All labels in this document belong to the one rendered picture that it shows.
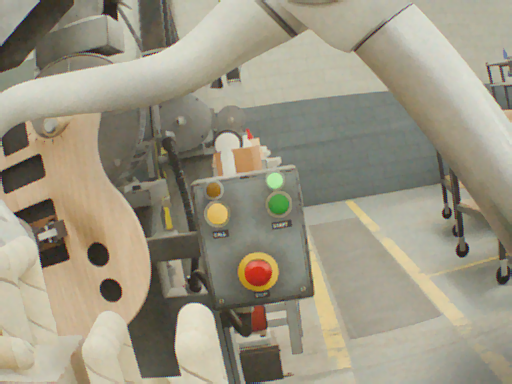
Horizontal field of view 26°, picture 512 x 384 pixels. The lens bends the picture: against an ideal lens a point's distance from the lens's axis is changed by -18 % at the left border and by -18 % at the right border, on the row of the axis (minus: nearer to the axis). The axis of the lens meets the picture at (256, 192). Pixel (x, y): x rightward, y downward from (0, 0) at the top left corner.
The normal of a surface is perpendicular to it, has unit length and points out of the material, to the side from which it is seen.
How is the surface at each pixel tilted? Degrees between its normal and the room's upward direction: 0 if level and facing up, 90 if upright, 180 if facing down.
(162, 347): 90
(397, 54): 101
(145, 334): 90
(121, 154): 106
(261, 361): 90
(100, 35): 90
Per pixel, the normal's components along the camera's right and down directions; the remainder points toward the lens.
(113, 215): -0.01, 0.03
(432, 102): -0.40, 0.33
